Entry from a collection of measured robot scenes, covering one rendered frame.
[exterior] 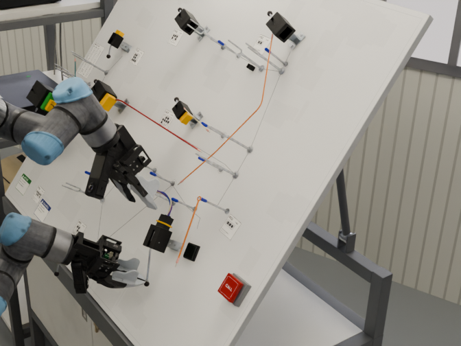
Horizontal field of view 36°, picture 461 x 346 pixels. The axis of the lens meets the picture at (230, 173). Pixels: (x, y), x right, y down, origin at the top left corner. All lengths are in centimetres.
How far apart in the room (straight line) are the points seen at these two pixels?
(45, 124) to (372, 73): 72
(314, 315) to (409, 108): 144
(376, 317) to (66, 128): 97
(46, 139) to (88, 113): 11
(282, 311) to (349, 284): 155
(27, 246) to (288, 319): 78
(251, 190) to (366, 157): 177
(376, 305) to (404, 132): 148
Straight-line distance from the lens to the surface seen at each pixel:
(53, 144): 151
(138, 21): 236
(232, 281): 163
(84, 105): 156
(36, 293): 266
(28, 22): 246
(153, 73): 217
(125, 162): 164
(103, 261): 168
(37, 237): 166
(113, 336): 194
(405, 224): 351
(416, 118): 329
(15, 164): 283
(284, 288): 217
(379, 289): 194
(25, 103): 263
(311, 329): 203
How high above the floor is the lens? 208
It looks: 27 degrees down
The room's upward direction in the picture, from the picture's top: 2 degrees clockwise
